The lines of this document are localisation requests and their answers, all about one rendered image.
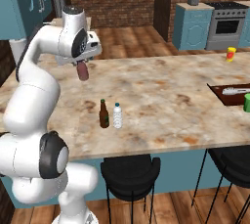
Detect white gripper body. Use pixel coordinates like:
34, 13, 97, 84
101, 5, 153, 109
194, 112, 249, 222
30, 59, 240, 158
55, 44, 103, 67

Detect teal dining counter base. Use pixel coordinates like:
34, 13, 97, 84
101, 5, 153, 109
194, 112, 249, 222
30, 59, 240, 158
0, 149, 230, 210

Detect reddish brown sausage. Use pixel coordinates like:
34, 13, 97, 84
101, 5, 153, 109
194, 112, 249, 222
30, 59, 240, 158
76, 61, 90, 82

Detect brown glass bottle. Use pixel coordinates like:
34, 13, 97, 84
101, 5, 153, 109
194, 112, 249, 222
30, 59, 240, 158
99, 99, 110, 129

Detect clear water bottle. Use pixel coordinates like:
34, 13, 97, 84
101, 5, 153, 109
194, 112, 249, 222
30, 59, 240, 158
112, 102, 124, 130

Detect teal tall cupboards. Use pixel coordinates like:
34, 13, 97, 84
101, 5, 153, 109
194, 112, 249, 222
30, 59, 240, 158
0, 0, 74, 42

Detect black bar stool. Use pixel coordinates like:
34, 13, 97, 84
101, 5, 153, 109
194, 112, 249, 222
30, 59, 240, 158
190, 145, 250, 224
100, 154, 162, 224

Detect silver oven with hob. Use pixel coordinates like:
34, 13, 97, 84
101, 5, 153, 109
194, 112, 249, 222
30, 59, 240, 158
204, 1, 250, 52

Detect dark brown wooden board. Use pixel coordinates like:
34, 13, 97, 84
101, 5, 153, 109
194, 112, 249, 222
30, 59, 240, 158
206, 83, 250, 107

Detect white utensil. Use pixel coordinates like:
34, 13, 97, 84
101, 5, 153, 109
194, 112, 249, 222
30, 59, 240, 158
222, 86, 250, 97

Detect teal narrow floor cabinet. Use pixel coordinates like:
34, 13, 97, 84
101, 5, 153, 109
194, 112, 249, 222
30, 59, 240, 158
238, 0, 250, 49

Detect green cup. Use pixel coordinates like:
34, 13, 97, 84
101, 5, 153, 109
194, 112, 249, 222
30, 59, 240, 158
243, 92, 250, 113

